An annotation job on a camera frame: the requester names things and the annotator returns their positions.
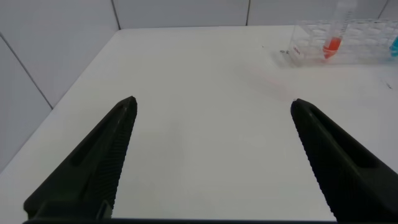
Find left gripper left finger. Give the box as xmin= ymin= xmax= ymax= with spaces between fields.
xmin=23 ymin=95 xmax=138 ymax=220

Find clear plastic test tube rack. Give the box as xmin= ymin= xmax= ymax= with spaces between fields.
xmin=287 ymin=19 xmax=398 ymax=67

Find test tube with blue pigment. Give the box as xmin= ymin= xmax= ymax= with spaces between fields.
xmin=389 ymin=35 xmax=398 ymax=58

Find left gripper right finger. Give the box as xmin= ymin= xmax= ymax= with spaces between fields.
xmin=290 ymin=98 xmax=398 ymax=223

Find test tube with red pigment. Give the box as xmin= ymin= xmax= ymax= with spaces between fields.
xmin=322 ymin=0 xmax=358 ymax=60

